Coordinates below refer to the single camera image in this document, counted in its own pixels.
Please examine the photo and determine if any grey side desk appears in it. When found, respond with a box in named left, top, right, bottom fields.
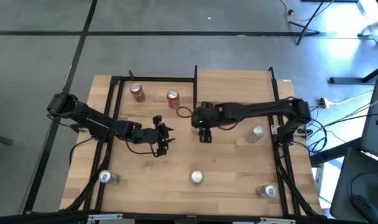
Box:
left=329, top=147, right=378, bottom=222

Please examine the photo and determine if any grey chair foot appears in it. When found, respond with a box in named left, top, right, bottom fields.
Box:
left=0, top=132, right=14, bottom=146

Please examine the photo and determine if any dark grey monitor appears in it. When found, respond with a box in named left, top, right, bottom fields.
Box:
left=359, top=77, right=378, bottom=162

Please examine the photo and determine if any blue silver Red Bull can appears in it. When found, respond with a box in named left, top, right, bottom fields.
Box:
left=98, top=169, right=121, bottom=185
left=256, top=184, right=279, bottom=199

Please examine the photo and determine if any black aluminium table frame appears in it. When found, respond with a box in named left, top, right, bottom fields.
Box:
left=0, top=67, right=364, bottom=224

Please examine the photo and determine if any red Fanta can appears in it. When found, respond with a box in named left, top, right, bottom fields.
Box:
left=129, top=82, right=146, bottom=103
left=166, top=89, right=181, bottom=110

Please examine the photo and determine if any person's shoe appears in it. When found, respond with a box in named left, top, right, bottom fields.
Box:
left=357, top=22, right=378, bottom=37

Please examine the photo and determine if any black tripod stand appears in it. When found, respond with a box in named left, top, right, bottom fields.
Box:
left=287, top=0, right=326, bottom=46

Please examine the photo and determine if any wooden shelf with black posts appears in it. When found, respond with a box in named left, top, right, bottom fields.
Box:
left=193, top=64, right=282, bottom=114

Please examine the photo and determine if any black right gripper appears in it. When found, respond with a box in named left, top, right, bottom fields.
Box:
left=191, top=101, right=224, bottom=143

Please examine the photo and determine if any silver frame bracket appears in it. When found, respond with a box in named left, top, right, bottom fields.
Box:
left=86, top=213, right=124, bottom=222
left=259, top=217, right=297, bottom=224

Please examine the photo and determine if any yellow cable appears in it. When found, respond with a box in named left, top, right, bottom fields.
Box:
left=279, top=0, right=336, bottom=23

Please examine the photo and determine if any black computer mouse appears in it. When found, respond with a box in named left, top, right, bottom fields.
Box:
left=351, top=194, right=378, bottom=224

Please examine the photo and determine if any black power cable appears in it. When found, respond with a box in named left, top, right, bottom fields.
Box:
left=324, top=112, right=378, bottom=128

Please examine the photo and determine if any black cable bundle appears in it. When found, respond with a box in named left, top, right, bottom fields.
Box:
left=64, top=146, right=115, bottom=212
left=275, top=149, right=322, bottom=217

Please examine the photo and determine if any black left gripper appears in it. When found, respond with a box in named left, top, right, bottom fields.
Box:
left=136, top=115, right=177, bottom=157

